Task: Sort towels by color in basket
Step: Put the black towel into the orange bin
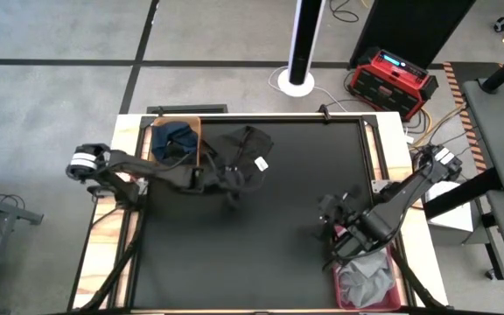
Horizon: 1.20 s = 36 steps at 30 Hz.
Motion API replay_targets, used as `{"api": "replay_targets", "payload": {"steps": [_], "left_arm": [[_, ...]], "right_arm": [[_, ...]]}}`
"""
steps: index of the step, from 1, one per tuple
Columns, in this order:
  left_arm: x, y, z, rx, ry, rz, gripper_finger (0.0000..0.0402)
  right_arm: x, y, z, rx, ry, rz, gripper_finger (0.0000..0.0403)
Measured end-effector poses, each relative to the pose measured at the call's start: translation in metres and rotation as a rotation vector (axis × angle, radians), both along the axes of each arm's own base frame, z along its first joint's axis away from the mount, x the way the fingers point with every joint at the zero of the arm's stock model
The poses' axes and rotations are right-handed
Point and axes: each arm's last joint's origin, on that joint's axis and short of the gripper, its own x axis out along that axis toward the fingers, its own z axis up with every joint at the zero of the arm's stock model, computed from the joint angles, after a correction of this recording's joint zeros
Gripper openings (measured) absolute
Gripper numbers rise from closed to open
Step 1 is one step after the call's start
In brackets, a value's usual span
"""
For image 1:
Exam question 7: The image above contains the white fan cable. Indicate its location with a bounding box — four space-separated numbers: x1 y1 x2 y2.
268 65 348 113

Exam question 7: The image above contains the black diagonal beam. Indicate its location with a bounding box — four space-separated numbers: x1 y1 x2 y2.
422 167 504 221

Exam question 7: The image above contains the white black pole stand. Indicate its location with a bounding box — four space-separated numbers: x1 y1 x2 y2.
276 0 328 98

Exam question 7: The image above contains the white box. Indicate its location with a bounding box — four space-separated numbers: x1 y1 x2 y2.
424 177 475 234

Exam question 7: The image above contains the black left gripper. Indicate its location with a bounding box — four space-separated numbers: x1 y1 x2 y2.
189 163 253 212

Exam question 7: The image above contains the red black power station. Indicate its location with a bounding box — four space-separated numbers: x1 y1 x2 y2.
347 46 440 123

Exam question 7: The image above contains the black partition panel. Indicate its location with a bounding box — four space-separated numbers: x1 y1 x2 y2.
349 0 477 70

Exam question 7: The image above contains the black flat floor bar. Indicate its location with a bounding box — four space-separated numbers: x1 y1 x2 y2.
145 103 229 115

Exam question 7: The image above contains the grey metal stand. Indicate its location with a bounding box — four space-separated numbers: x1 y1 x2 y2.
0 190 46 315

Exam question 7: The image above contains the black table mat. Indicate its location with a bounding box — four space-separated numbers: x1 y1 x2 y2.
129 116 384 311

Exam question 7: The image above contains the black metal table frame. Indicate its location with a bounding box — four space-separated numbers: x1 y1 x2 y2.
66 111 452 315

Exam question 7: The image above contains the pink plastic basket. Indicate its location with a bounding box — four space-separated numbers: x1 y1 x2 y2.
330 225 405 313

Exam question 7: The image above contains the grey towel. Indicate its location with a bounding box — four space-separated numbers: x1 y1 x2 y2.
336 249 397 310

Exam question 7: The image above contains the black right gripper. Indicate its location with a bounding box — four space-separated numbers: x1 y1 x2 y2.
318 191 363 241

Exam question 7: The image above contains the navy blue towel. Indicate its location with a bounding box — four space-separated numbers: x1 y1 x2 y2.
150 121 200 162

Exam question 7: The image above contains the wooden bin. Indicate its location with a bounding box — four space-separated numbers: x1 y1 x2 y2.
148 115 204 168

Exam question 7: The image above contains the orange black striped floor strip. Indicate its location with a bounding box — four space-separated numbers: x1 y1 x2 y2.
443 61 489 174

